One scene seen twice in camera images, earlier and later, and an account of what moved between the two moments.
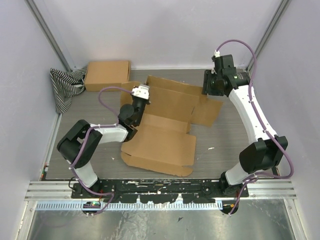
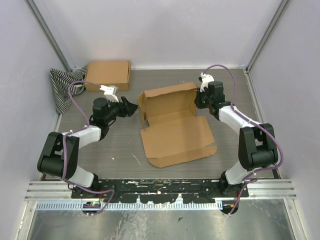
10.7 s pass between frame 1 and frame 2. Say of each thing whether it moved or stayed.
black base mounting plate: stayed
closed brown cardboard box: stayed
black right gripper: moved
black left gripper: moved
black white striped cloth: stayed
